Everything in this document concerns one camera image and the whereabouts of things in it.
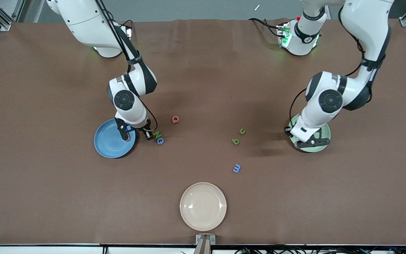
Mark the light green plate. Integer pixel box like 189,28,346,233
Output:
288,112,331,153

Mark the blue plate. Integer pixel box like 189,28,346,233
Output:
94,118,137,159

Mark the cream plate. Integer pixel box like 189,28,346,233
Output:
180,182,227,231

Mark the brown table cover mat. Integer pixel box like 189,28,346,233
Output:
0,18,406,246

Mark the black right arm base cable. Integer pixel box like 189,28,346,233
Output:
118,19,134,37

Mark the black arm base cable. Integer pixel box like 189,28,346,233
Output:
118,19,134,37
248,17,283,37

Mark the black cable bundle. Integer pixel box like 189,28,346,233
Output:
235,244,406,254

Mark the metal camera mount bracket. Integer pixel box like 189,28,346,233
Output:
194,234,216,254

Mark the black left arm base cable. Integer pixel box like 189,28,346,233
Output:
248,17,283,37

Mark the white table edge rail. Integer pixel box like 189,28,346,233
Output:
0,243,406,254

